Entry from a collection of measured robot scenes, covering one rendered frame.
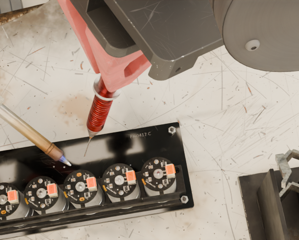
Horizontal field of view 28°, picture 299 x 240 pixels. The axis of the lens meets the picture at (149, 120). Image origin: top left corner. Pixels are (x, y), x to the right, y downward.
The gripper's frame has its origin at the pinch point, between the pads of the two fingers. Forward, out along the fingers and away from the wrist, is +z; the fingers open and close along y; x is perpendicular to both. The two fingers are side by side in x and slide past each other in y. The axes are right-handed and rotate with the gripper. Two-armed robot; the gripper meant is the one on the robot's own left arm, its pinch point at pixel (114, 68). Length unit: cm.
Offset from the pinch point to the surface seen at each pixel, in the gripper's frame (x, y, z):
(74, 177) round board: -0.7, 0.1, 13.3
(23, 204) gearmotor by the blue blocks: -4.2, -0.6, 15.7
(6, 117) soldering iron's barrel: -3.8, -4.3, 9.1
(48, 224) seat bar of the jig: -2.7, 0.9, 18.4
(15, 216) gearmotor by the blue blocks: -5.1, -0.2, 16.0
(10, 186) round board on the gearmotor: -4.6, -1.9, 14.7
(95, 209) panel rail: -0.7, 3.0, 13.3
